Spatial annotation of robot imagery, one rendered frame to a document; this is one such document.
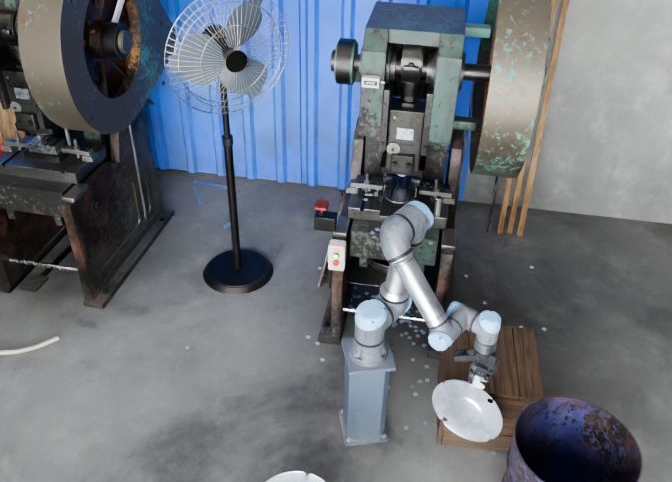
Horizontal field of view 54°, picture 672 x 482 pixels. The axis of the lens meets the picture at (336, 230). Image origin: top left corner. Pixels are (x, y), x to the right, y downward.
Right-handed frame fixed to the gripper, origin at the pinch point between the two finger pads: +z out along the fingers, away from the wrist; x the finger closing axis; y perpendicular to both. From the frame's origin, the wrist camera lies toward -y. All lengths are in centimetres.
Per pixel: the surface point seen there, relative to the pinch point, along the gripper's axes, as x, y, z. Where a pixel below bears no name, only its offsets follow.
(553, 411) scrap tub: 8.4, 29.6, 4.2
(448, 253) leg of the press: 48, -33, -18
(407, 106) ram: 61, -65, -74
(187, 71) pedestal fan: 21, -151, -83
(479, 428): -0.7, 6.6, 20.1
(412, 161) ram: 56, -59, -52
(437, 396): -0.4, -12.3, 13.9
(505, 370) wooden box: 23.4, 6.3, 9.3
